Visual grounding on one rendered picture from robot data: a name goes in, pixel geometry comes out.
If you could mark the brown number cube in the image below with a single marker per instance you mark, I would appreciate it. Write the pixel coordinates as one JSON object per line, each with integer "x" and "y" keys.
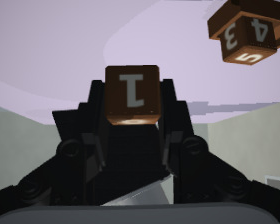
{"x": 132, "y": 94}
{"x": 247, "y": 41}

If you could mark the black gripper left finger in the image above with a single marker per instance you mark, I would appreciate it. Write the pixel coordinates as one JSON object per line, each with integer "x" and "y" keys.
{"x": 67, "y": 179}

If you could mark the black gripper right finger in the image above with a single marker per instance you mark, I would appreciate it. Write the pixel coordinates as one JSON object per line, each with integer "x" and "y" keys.
{"x": 199, "y": 176}

